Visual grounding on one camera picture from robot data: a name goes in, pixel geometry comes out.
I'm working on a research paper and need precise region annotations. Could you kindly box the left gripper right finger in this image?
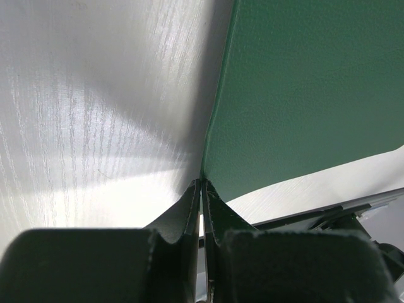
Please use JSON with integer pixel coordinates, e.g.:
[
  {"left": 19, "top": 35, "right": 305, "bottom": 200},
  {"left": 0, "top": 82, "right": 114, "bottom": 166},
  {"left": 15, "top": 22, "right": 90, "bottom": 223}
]
[{"left": 201, "top": 181, "right": 398, "bottom": 302}]

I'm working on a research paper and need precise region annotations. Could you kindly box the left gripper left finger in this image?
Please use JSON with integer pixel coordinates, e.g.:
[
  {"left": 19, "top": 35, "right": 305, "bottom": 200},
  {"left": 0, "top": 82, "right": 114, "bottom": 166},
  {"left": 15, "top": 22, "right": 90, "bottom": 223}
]
[{"left": 1, "top": 180, "right": 200, "bottom": 302}]

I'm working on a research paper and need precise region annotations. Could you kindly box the green placemat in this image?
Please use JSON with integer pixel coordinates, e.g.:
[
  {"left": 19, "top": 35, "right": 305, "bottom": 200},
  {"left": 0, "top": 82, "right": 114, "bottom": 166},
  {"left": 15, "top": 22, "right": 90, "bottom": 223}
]
[{"left": 203, "top": 1, "right": 403, "bottom": 201}]

